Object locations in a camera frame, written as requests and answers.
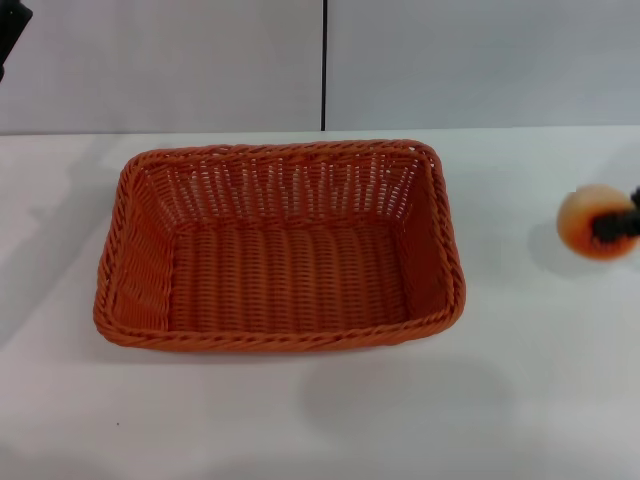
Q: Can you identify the orange woven wicker basket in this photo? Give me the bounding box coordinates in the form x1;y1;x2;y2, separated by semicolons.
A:
92;139;468;355

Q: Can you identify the round bun with orange top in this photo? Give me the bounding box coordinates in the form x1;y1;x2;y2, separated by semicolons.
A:
556;183;636;260

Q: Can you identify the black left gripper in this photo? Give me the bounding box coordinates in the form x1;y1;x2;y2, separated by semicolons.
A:
0;0;34;84

